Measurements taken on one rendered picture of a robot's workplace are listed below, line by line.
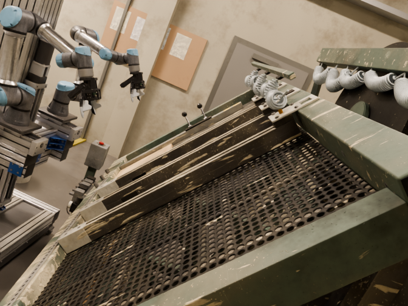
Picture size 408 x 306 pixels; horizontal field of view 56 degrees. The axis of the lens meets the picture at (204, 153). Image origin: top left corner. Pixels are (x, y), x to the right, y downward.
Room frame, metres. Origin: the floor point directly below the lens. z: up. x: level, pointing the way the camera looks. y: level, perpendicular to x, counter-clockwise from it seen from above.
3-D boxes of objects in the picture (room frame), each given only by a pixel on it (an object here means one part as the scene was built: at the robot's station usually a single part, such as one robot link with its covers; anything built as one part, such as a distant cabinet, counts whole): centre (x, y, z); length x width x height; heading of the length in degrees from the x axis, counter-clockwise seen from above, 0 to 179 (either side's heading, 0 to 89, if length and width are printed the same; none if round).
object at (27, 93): (2.17, 1.12, 1.20); 0.13 x 0.12 x 0.14; 164
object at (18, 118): (2.17, 1.12, 1.09); 0.15 x 0.15 x 0.10
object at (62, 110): (2.67, 1.10, 1.09); 0.15 x 0.15 x 0.10
